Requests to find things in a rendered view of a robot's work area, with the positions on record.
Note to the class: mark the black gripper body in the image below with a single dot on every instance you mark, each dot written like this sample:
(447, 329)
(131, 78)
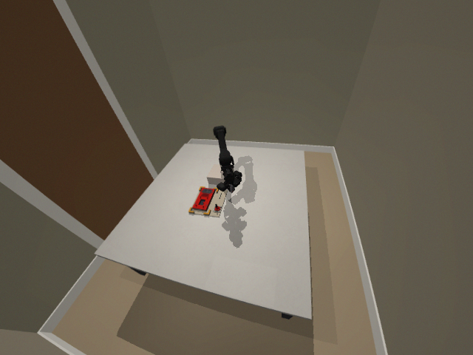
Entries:
(223, 186)

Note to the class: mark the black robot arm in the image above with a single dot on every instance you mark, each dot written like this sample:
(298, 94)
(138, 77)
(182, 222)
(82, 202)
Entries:
(225, 157)

